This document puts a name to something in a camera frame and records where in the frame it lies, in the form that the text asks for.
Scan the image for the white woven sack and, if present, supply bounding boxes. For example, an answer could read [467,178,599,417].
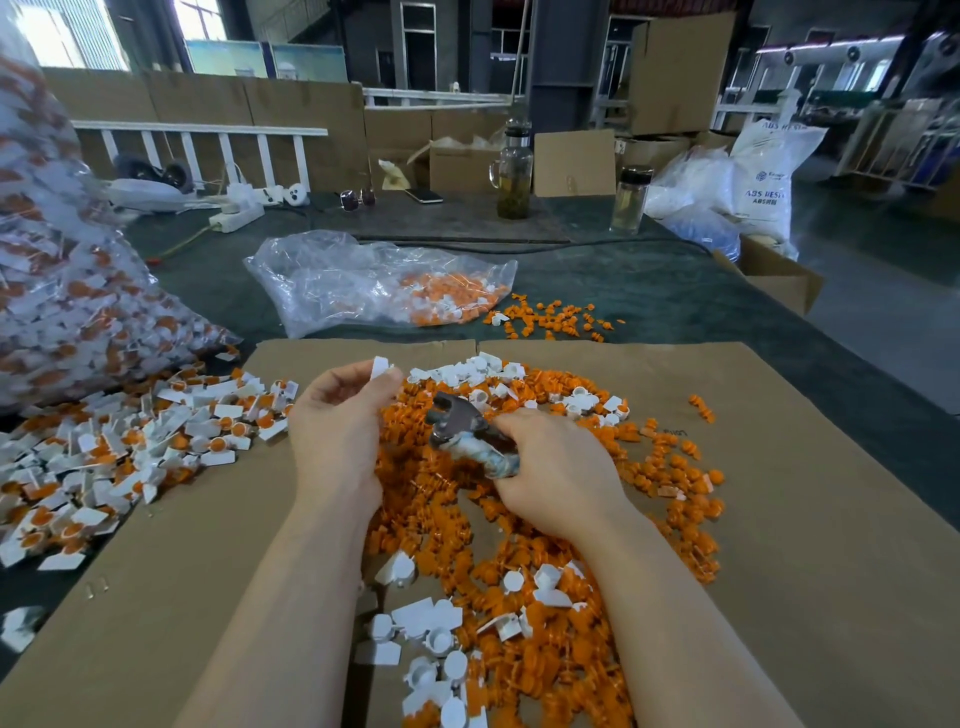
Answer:
[730,90,828,260]

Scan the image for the open cardboard box with paper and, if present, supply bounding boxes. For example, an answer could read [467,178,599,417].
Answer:
[405,135,504,194]

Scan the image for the pile of assembled white-orange parts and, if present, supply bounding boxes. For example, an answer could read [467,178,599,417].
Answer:
[0,352,305,654]

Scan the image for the pile of orange and white parts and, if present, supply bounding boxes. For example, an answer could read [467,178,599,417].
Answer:
[352,352,729,728]

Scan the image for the white railing frame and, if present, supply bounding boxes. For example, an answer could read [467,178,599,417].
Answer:
[72,118,330,189]

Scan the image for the flat brown cardboard panel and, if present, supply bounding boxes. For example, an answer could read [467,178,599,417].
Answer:
[534,129,618,198]

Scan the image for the clear blue plastic bag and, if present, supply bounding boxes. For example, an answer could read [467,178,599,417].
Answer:
[645,145,743,261]

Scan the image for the row of upright cardboard sheets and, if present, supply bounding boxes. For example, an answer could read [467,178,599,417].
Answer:
[45,67,516,189]

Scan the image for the large clear bag of seals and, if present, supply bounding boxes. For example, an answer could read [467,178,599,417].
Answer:
[0,45,239,410]

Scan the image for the open brown cardboard box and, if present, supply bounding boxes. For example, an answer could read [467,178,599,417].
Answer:
[712,234,827,317]

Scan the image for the glass bottle with black lid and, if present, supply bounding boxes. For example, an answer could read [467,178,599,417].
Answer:
[612,165,654,234]

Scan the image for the white power strip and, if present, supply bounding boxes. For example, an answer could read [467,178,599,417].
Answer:
[187,180,311,233]

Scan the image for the person's right hand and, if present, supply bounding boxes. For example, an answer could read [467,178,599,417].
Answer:
[487,408,632,542]

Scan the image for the person's left hand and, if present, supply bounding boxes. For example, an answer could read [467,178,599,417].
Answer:
[286,360,407,515]

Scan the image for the white metal rack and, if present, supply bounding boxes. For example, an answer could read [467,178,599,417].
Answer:
[835,96,960,188]

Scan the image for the tall brown cardboard box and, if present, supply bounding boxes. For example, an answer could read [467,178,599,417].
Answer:
[627,12,737,137]

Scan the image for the person's right forearm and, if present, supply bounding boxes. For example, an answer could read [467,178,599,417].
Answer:
[577,510,807,728]

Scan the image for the white oval plastic device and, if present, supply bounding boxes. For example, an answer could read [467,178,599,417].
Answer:
[105,175,189,212]

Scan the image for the glass tea jar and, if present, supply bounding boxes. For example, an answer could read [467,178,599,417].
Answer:
[492,120,537,221]

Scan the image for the silver red-handled pliers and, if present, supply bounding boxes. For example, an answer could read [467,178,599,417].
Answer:
[426,393,524,480]

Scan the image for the scatter of orange offcuts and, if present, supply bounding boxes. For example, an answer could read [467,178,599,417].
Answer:
[492,294,620,342]

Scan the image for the brown cardboard sheet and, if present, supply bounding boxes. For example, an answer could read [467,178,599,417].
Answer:
[0,339,482,728]
[472,340,960,728]

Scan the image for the dark steel pillar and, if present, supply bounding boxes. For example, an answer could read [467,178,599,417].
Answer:
[529,0,611,132]

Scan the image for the small clear plastic bag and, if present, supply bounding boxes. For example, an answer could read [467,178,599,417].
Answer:
[244,228,519,338]

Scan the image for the person's left forearm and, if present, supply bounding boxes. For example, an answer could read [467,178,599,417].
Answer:
[172,498,374,728]

